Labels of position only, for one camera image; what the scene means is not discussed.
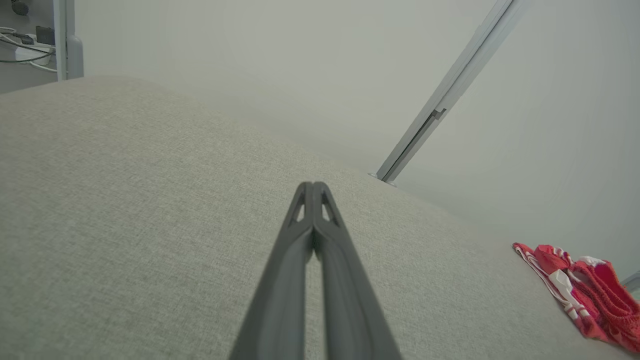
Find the black power adapter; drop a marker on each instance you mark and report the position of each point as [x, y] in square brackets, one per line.
[45, 35]

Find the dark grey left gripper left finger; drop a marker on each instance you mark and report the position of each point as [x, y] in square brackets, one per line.
[280, 310]

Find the red basketball jersey number 23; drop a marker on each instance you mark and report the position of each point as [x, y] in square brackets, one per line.
[615, 300]

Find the grey double partition post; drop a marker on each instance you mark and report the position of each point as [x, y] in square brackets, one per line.
[450, 95]

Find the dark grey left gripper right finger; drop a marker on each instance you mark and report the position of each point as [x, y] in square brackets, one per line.
[350, 320]

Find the short white power strip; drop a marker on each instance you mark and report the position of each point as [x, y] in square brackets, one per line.
[32, 52]

